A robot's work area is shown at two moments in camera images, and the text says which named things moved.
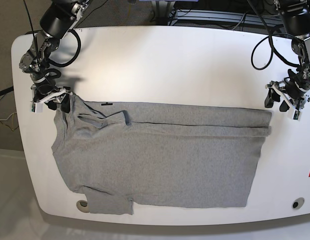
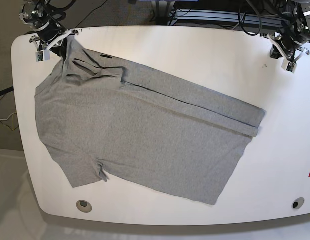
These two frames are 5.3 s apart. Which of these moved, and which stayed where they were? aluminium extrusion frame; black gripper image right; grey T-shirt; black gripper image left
Moved: grey T-shirt; black gripper image right; black gripper image left
Stayed: aluminium extrusion frame
